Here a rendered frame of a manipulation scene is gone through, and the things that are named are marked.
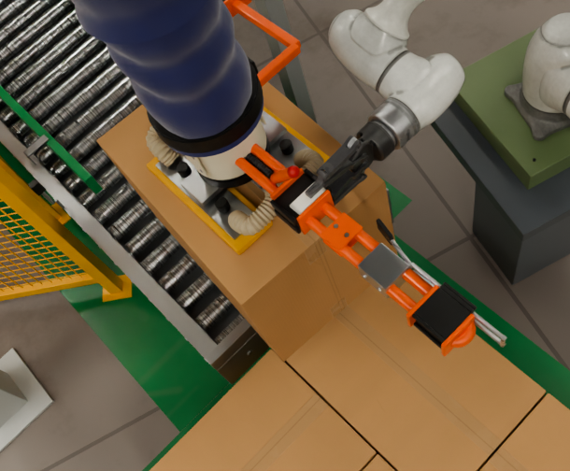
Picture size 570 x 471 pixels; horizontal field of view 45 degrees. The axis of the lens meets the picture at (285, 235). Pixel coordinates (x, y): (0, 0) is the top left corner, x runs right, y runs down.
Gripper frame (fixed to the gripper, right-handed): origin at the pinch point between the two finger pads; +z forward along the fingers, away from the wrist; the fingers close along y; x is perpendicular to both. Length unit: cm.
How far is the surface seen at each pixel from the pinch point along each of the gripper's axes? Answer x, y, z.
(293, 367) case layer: 2, 66, 20
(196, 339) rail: 26, 61, 34
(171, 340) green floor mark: 62, 120, 41
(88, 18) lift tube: 26, -43, 11
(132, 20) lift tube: 19.4, -43.5, 7.3
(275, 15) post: 73, 36, -48
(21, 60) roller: 165, 66, 10
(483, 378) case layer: -36, 66, -12
